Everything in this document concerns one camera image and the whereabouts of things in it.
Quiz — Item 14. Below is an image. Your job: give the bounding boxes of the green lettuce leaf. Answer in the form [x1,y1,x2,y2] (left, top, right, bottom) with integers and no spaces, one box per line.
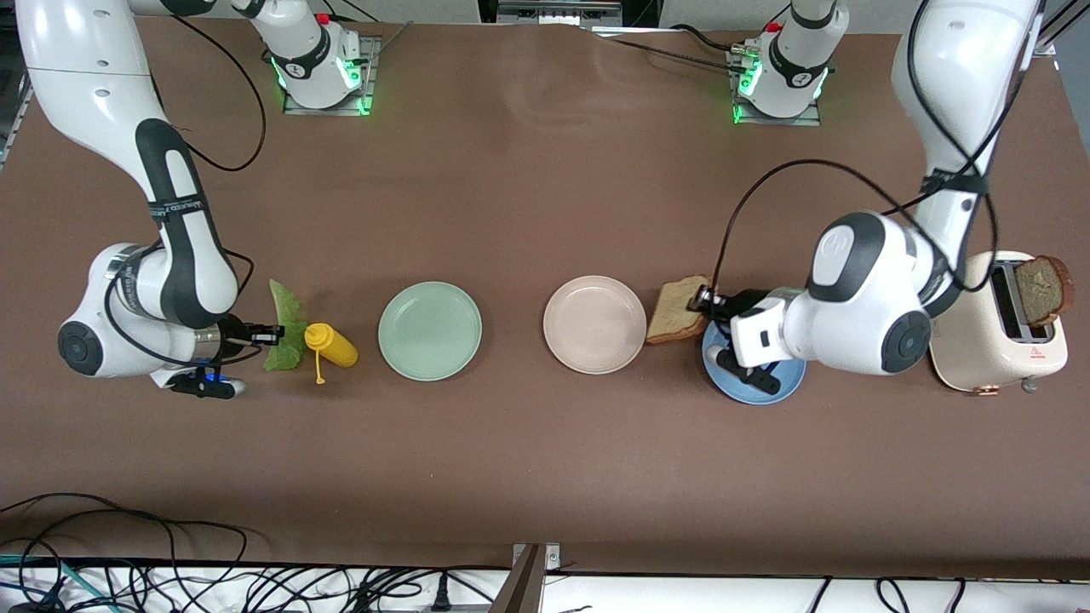
[262,279,309,373]

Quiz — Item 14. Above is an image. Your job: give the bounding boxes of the brown bread slice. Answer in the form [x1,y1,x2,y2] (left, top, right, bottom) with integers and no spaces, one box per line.
[1015,255,1076,327]
[645,275,714,346]

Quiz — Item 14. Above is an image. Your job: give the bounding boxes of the yellow mustard squeeze bottle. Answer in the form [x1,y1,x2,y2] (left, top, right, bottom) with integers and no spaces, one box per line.
[304,322,359,385]

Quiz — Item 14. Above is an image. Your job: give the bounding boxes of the blue plate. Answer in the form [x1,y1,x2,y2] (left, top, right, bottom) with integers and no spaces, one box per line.
[701,317,807,405]

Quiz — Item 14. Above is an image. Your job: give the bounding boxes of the beige plate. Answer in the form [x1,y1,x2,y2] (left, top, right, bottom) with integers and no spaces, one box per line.
[542,275,647,375]

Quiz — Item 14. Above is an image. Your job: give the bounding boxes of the mint green plate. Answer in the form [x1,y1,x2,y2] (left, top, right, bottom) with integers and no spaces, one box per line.
[377,281,483,381]

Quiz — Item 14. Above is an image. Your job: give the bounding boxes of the cream white toaster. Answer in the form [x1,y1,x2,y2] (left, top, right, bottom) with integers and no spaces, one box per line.
[926,250,1069,397]

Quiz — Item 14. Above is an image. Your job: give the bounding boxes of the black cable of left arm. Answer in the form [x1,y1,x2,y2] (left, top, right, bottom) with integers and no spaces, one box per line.
[711,0,1036,295]

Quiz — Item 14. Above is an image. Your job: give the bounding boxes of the long black looping cable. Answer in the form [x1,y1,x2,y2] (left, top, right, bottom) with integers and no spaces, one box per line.
[0,492,250,613]

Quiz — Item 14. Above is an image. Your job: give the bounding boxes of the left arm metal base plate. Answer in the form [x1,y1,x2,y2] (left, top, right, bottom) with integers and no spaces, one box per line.
[734,47,823,127]

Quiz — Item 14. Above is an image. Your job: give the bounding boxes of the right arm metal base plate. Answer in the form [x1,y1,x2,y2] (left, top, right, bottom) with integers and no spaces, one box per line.
[283,36,382,116]

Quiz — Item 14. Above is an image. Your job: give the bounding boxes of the black cable to left base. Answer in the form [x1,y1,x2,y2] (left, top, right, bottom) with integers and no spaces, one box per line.
[592,24,754,73]

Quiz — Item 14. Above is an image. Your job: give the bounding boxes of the tangled black cable bundle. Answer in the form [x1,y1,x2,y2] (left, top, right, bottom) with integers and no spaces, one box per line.
[111,562,512,613]

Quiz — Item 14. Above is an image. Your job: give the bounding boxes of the thin black cables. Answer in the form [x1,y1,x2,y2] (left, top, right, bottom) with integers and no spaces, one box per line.
[805,577,963,613]

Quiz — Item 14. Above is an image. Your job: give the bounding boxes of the teal cable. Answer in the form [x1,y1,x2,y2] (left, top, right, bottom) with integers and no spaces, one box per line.
[0,553,112,613]

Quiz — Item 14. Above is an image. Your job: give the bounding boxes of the aluminium frame rail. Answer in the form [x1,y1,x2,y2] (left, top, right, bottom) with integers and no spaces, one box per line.
[1026,17,1061,56]
[0,72,35,167]

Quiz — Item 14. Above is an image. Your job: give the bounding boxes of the dark metal frame equipment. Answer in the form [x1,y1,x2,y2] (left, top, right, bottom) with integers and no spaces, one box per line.
[477,0,661,31]

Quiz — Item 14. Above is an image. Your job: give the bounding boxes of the grey metal bracket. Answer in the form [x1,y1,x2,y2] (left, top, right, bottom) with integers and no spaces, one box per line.
[490,542,563,613]

